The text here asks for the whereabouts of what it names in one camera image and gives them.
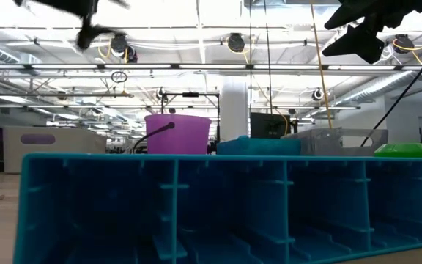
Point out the white room pillar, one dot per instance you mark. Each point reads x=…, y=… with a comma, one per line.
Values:
x=234, y=106

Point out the purple plastic bucket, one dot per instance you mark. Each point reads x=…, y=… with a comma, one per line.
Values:
x=181, y=137

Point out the teal plastic bin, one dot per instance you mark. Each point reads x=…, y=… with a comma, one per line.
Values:
x=266, y=146

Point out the distant black rig frame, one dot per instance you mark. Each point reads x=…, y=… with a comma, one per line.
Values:
x=190, y=94

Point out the silver ventilation duct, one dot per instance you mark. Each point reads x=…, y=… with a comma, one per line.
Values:
x=379, y=85

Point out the clear grey plastic bin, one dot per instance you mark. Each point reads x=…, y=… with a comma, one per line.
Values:
x=321, y=144

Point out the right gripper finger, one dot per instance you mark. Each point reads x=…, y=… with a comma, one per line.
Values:
x=365, y=44
x=346, y=16

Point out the green two-stud toy brick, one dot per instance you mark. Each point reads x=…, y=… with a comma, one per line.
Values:
x=409, y=154

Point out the white plastic bin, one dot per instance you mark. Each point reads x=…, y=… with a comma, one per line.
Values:
x=72, y=146

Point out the long ceiling light bar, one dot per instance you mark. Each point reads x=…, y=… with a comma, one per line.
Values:
x=141, y=66

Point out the large blue plastic organiser tray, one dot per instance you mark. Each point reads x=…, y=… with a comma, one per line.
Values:
x=233, y=205

